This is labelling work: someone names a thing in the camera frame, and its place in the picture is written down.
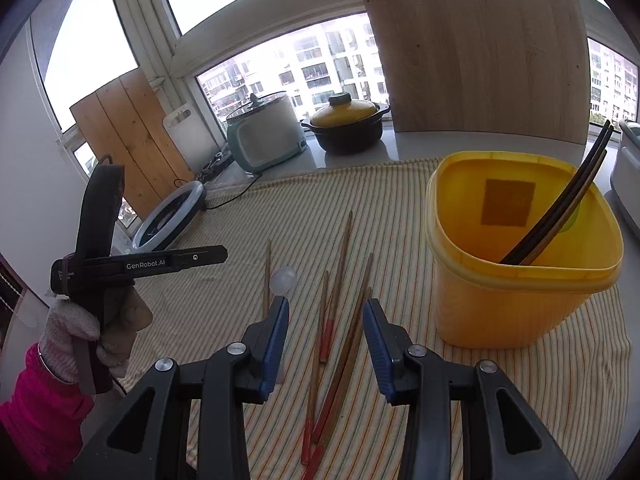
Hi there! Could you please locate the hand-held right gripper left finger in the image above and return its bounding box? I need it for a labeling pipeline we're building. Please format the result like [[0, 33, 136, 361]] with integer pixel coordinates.
[[70, 296, 291, 480]]

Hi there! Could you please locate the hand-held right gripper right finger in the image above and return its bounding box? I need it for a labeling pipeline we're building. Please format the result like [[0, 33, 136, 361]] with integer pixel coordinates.
[[362, 298, 578, 480]]

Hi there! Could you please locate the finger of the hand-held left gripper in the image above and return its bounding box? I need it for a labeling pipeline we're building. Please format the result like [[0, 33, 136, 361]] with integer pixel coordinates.
[[172, 246, 229, 271]]

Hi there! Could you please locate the clear plastic spoon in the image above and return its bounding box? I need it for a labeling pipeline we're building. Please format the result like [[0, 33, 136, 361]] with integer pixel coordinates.
[[269, 265, 299, 301]]

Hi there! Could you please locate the yellow plastic container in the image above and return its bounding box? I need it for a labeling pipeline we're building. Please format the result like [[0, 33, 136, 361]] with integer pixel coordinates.
[[426, 150, 626, 351]]

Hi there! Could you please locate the black chopstick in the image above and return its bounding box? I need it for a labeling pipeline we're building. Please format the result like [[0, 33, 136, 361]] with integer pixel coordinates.
[[499, 119, 614, 264], [511, 129, 616, 265]]

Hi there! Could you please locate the person's left hand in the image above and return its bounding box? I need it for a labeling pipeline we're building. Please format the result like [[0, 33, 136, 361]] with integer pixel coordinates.
[[37, 287, 153, 386]]

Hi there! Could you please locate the pine plank board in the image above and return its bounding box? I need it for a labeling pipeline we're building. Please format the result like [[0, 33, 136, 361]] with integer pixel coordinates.
[[70, 67, 196, 221]]

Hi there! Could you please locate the white cutting board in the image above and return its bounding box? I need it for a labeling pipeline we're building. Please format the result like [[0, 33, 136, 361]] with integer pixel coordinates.
[[162, 102, 226, 173]]

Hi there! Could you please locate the teal electric cooker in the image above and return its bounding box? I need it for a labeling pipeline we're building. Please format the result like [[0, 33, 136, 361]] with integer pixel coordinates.
[[226, 91, 307, 173]]

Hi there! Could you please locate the striped tablecloth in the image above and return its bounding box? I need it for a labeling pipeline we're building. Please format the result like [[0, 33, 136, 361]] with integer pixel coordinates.
[[112, 157, 632, 480]]

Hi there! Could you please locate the black casserole with yellow lid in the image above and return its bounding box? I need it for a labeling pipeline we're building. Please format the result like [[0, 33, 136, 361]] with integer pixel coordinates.
[[301, 91, 392, 155]]

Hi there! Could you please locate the floral white rice cooker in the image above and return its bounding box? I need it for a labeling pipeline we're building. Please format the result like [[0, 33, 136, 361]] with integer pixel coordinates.
[[607, 120, 640, 241]]

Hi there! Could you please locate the light wooden board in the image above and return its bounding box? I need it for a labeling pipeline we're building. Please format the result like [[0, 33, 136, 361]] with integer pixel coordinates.
[[354, 0, 591, 146]]

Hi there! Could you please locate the black power cable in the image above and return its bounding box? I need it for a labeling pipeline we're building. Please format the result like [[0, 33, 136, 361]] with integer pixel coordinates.
[[175, 172, 263, 211]]

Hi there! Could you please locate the ring light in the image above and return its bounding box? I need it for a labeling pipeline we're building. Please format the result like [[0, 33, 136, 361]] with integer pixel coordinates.
[[131, 180, 208, 253]]

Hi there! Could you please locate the metal clamp mount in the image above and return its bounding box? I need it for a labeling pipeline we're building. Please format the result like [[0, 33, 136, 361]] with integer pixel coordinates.
[[197, 147, 233, 181]]

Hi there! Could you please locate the white window frame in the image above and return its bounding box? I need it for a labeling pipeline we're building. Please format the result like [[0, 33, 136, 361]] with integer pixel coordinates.
[[30, 0, 640, 126]]

